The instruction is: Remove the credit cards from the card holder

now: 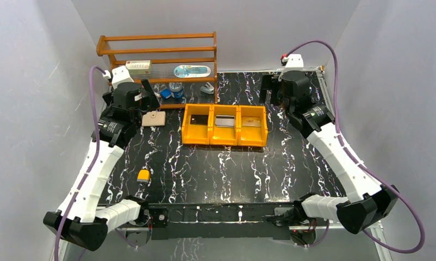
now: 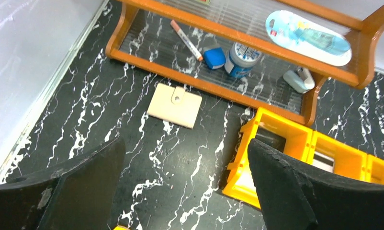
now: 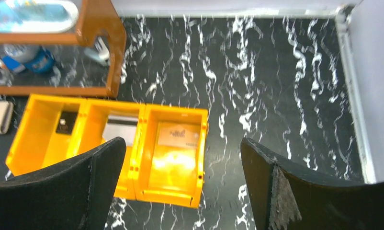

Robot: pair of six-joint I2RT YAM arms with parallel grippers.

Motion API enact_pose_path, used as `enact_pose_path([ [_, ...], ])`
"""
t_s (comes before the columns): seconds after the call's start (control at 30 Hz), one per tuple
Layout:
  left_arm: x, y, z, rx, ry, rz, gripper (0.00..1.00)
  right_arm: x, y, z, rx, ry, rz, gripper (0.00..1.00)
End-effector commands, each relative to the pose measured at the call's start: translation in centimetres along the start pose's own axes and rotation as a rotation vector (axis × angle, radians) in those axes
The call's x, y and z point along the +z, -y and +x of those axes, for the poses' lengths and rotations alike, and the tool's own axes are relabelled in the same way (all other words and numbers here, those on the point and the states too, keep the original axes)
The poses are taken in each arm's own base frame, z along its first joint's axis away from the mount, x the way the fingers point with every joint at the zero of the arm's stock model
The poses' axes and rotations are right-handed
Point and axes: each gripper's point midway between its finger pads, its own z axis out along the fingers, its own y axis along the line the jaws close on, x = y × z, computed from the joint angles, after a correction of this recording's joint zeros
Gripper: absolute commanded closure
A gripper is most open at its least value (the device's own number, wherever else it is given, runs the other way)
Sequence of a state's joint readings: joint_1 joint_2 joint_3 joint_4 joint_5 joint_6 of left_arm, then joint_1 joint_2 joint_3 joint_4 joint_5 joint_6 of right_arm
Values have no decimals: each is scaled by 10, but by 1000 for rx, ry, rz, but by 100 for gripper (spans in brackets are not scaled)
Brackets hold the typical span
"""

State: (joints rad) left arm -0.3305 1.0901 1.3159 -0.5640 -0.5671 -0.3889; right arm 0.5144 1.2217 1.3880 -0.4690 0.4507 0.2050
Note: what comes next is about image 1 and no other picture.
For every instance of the beige card holder wallet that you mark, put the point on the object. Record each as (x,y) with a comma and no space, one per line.
(154,119)

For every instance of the yellow bin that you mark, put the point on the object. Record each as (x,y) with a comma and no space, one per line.
(222,135)
(196,134)
(253,136)

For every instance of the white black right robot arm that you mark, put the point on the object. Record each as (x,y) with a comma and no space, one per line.
(366,200)

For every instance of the black credit card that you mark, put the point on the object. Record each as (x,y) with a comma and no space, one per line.
(198,119)

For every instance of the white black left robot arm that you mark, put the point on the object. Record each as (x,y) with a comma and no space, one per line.
(77,220)

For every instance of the gold credit card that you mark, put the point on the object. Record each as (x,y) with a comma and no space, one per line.
(251,121)

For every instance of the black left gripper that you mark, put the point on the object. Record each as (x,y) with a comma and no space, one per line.
(142,97)

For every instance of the blue oval package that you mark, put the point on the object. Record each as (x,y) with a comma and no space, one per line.
(191,71)

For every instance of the left yellow bin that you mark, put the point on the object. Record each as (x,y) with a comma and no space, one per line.
(196,134)

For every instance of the middle yellow bin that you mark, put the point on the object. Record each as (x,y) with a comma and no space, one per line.
(222,135)

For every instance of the blue white jar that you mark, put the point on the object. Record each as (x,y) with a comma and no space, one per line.
(176,89)

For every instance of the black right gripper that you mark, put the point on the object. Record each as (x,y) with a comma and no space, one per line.
(268,84)

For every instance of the small blue cube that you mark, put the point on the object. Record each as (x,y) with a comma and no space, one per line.
(166,94)

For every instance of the small yellow block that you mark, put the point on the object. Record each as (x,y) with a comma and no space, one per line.
(143,176)

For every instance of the right yellow bin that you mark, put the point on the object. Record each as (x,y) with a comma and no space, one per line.
(253,136)

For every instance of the white red box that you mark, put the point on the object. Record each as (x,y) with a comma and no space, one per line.
(139,67)

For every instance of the wooden shelf rack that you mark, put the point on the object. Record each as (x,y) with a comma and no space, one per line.
(166,52)

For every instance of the silver credit card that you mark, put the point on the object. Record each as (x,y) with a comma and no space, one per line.
(227,121)

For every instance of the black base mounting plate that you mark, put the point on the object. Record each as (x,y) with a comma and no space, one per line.
(277,221)

